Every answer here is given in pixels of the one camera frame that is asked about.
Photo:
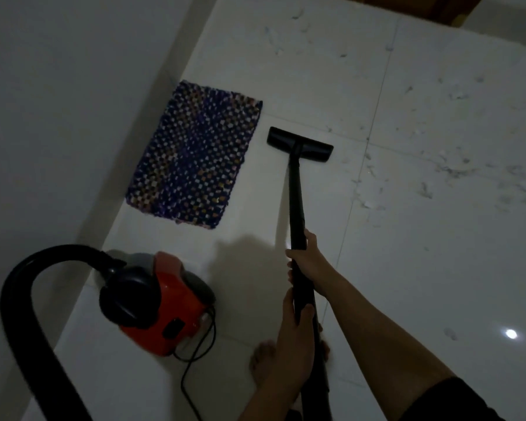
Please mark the blue woven floor mat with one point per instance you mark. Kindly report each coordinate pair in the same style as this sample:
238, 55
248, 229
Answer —
197, 157

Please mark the person's foot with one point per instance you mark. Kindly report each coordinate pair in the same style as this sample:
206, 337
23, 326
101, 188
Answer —
263, 361
325, 349

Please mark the person's right hand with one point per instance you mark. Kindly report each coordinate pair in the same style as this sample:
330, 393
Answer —
312, 267

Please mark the person's right foot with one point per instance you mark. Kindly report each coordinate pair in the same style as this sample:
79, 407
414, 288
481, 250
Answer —
325, 349

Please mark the scattered white paper scraps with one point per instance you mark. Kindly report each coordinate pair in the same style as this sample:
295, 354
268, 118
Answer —
456, 170

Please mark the person's left hand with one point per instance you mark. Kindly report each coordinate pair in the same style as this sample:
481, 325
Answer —
294, 350

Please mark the brown wooden furniture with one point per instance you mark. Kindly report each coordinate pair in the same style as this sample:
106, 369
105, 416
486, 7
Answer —
442, 6

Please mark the person's black sleeve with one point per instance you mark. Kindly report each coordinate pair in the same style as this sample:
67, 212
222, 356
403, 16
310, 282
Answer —
451, 403

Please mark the person's left foot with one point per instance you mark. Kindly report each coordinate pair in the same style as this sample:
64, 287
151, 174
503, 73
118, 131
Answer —
263, 361

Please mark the person's right thumb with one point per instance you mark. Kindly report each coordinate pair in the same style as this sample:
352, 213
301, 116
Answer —
311, 240

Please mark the red and black vacuum cleaner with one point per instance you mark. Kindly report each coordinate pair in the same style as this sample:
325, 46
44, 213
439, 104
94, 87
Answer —
158, 298

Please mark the black vacuum wand with floor head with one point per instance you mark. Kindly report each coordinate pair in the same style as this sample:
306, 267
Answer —
296, 197

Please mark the person's left forearm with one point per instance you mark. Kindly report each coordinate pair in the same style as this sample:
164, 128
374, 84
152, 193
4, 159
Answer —
271, 401

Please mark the person's left thumb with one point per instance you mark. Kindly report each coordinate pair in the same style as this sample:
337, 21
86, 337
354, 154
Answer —
307, 314

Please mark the person's right forearm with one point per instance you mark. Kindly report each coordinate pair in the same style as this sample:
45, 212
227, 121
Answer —
377, 333

